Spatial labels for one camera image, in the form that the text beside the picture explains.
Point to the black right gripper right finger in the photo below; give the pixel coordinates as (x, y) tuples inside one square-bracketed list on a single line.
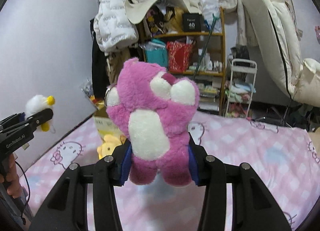
[(253, 206)]

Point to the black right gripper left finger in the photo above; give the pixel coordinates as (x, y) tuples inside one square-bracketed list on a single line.
[(65, 207)]

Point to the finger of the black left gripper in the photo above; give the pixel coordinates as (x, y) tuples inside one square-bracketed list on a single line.
[(39, 120)]

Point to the white fluffy bird plush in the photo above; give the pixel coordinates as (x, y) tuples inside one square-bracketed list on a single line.
[(38, 103)]

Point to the yellow dog plush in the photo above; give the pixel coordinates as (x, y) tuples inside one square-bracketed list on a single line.
[(110, 142)]

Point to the pink bear plush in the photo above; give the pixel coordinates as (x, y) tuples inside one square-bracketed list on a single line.
[(153, 109)]

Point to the person left hand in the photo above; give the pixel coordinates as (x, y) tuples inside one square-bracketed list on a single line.
[(14, 189)]

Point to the pink Hello Kitty bedsheet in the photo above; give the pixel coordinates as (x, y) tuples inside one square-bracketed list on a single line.
[(284, 158)]

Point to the snack bags on floor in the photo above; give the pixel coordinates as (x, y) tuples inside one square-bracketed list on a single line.
[(87, 89)]

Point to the cardboard box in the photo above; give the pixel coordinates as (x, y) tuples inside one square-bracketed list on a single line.
[(105, 126)]

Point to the beige coat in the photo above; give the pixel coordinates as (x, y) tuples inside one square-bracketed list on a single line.
[(114, 64)]

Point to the stack of books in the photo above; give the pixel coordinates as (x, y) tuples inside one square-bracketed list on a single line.
[(210, 88)]

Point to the white rolling cart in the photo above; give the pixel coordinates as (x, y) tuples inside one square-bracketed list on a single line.
[(240, 88)]

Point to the white puffer jacket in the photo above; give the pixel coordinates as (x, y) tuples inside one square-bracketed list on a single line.
[(112, 28)]

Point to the teal bag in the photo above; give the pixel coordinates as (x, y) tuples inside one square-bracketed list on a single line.
[(156, 52)]

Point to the cream hat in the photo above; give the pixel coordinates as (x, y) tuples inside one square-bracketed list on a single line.
[(155, 3)]

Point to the red patterned gift bag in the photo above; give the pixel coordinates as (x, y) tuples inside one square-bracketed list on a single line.
[(178, 55)]

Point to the wooden bookshelf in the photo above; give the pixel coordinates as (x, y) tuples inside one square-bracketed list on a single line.
[(214, 61)]

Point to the black box with 40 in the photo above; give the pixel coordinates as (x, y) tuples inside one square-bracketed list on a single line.
[(191, 22)]

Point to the cream mattress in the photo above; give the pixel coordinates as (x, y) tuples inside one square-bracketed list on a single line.
[(280, 50)]

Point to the green pole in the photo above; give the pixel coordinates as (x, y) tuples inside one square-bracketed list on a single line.
[(204, 49)]

